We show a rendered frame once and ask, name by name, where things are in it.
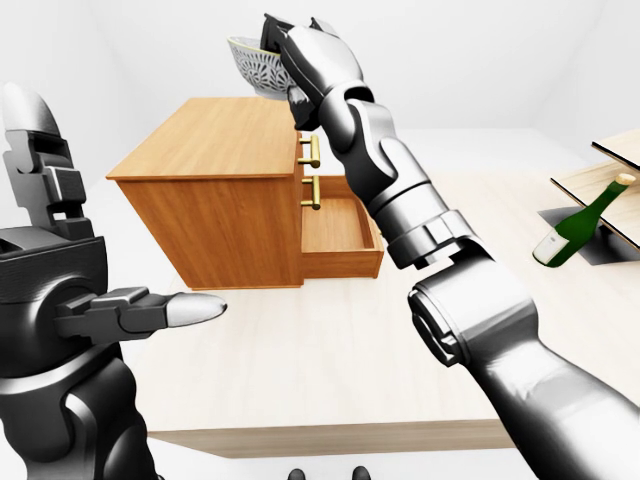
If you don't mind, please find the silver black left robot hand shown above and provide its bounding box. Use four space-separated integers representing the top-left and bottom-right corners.
0 81 229 385

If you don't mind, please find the patterned black white bowl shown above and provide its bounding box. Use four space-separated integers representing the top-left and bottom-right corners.
226 34 297 101

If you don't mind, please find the green wine bottle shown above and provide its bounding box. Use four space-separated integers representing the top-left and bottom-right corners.
530 172 638 269

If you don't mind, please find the wooden cabinet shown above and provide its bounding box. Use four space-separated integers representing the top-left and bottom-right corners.
105 96 386 292

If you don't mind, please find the open wooden drawer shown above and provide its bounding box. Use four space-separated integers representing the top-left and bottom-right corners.
300 195 386 281

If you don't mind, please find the brass drawer handle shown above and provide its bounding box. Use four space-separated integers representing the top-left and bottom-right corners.
299 175 323 212
297 134 322 169

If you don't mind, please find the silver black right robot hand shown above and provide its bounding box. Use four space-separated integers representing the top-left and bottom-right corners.
260 12 375 132

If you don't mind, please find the pale wooden wine rack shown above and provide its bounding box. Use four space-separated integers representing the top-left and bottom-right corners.
537 127 640 267

